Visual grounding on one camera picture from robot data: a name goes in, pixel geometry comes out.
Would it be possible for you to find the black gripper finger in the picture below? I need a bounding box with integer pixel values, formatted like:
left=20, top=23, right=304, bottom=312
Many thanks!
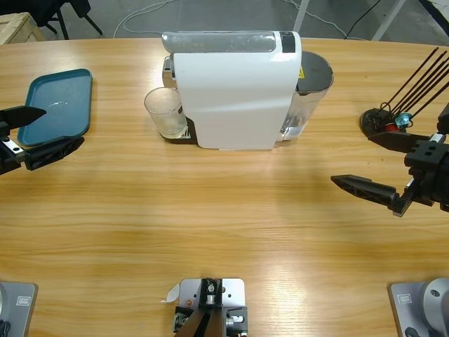
left=367, top=131, right=431, bottom=154
left=0, top=106, right=47, bottom=131
left=330, top=174, right=417, bottom=218
left=24, top=136, right=86, bottom=171

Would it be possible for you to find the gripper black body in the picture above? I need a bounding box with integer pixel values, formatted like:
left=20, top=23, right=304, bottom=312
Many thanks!
left=404, top=138, right=449, bottom=207
left=0, top=121, right=28, bottom=176

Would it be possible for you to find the clear drinking glass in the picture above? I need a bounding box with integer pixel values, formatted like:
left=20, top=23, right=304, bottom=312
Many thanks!
left=143, top=86, right=189, bottom=140

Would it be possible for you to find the chrome coffee machine lever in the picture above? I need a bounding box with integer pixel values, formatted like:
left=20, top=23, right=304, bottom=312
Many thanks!
left=161, top=30, right=278, bottom=54

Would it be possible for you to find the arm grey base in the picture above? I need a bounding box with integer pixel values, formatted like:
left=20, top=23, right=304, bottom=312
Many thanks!
left=0, top=282, right=39, bottom=337
left=387, top=278, right=449, bottom=337

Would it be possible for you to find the light blue coffee capsule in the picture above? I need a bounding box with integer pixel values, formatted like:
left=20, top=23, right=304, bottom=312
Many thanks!
left=394, top=112, right=413, bottom=128

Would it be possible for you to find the white capsule coffee machine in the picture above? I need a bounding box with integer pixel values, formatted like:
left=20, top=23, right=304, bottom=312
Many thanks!
left=161, top=30, right=303, bottom=152

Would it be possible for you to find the black capsule holder with rods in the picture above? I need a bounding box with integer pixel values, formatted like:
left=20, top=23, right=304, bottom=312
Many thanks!
left=360, top=47, right=449, bottom=136

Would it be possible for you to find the teal plastic tray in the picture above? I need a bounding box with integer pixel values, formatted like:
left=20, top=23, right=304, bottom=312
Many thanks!
left=16, top=68, right=94, bottom=147

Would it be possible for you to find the wooden crate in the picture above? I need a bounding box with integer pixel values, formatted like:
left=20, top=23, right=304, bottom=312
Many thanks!
left=0, top=12, right=45, bottom=46

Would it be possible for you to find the black stand with legs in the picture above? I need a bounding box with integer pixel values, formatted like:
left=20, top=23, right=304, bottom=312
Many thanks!
left=33, top=0, right=105, bottom=39

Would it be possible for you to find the silver drip tray grate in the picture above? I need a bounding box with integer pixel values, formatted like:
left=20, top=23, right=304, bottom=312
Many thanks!
left=163, top=117, right=197, bottom=145

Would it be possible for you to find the black table clamp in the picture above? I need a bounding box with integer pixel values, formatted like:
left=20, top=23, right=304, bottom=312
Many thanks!
left=172, top=305, right=197, bottom=334
left=222, top=305, right=249, bottom=336

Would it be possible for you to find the white paper tag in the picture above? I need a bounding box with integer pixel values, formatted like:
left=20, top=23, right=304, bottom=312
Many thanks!
left=159, top=283, right=182, bottom=305

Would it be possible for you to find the wrist black camera housing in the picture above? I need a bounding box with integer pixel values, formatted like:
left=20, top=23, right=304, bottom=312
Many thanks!
left=436, top=103, right=449, bottom=135

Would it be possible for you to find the white metal frame leg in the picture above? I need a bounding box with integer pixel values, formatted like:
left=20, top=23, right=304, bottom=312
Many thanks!
left=371, top=0, right=408, bottom=41
left=293, top=0, right=310, bottom=33

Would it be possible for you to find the white floor cable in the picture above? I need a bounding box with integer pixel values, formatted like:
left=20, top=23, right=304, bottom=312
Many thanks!
left=114, top=0, right=183, bottom=39

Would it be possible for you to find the black frame bar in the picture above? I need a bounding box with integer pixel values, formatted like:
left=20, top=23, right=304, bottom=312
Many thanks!
left=417, top=0, right=449, bottom=36

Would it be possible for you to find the silver camera mount plate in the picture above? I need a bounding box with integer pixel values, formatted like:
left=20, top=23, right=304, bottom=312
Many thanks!
left=179, top=278, right=246, bottom=310

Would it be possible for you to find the dark camera post with bracket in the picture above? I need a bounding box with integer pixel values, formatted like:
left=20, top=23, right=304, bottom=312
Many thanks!
left=173, top=278, right=225, bottom=337

